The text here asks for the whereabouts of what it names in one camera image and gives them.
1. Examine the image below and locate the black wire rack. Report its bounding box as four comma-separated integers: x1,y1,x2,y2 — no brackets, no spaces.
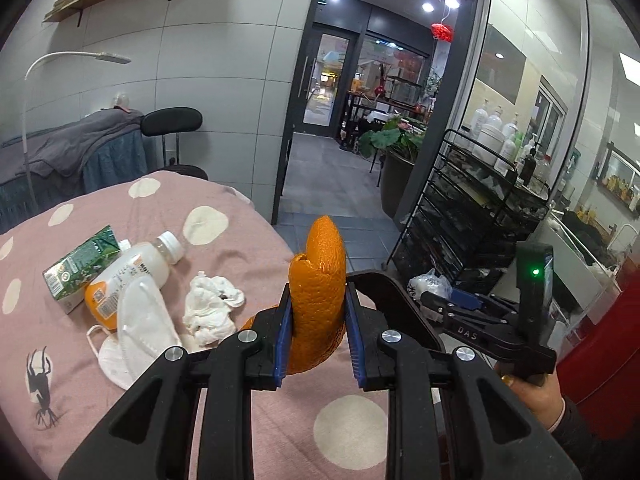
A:
385,129,551,286

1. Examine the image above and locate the person's right forearm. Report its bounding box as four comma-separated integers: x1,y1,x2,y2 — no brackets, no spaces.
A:
537,395,640,480

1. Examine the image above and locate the display table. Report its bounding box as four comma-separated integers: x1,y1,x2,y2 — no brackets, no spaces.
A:
340,72,436,153

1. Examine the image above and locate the grey blanket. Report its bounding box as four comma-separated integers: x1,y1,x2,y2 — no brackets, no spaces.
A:
0,109,146,181

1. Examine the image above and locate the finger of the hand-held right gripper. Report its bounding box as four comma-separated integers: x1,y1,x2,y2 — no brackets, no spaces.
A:
450,287,518,313
419,292,481,331

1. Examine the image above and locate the small white plastic bag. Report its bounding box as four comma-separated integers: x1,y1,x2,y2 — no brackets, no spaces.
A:
407,269,453,306

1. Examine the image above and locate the black door frame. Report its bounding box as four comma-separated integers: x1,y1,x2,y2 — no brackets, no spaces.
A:
270,0,488,226

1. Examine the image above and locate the row of pump bottles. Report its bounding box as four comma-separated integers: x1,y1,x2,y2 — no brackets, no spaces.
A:
467,100,553,188

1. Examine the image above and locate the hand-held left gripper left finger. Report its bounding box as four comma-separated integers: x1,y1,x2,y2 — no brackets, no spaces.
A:
57,284,293,480

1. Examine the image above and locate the green potted plant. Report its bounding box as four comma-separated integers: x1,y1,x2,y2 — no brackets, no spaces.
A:
360,115,426,166

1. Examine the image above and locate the pink polka dot tablecloth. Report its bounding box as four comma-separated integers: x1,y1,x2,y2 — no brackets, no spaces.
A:
0,170,401,480

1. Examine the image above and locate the black chair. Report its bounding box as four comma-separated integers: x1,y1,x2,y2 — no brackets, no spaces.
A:
141,107,210,181

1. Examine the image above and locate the glass tank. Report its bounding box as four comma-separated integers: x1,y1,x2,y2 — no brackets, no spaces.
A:
387,75,426,106

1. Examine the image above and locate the orange peel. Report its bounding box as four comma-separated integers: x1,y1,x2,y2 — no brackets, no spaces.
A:
252,215,347,375

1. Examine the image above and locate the massage bed with blue skirt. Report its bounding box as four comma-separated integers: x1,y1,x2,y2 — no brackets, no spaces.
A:
0,110,161,233

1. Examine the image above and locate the dark plant pot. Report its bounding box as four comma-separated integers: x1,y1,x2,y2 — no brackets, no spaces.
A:
380,152,418,221

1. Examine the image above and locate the crumpled white tissue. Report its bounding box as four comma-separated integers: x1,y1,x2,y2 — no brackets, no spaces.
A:
182,271,246,348

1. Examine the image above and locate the orange juice plastic bottle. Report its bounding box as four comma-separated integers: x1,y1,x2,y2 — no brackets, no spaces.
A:
84,231,185,333

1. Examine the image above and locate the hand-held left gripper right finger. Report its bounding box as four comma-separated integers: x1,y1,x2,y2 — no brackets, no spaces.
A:
345,281,583,480

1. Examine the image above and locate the white floor lamp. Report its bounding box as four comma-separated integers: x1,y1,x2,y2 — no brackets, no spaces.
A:
22,51,132,201

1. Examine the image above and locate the green drink carton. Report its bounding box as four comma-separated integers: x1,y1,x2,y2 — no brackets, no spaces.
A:
42,226,122,315

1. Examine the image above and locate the person's right hand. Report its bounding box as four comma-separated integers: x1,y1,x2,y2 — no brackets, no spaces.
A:
495,370,566,433

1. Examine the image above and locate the glass door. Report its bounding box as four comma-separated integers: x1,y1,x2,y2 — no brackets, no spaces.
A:
300,30,358,128

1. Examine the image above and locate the white face mask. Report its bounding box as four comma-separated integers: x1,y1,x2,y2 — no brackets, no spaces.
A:
86,280,183,391

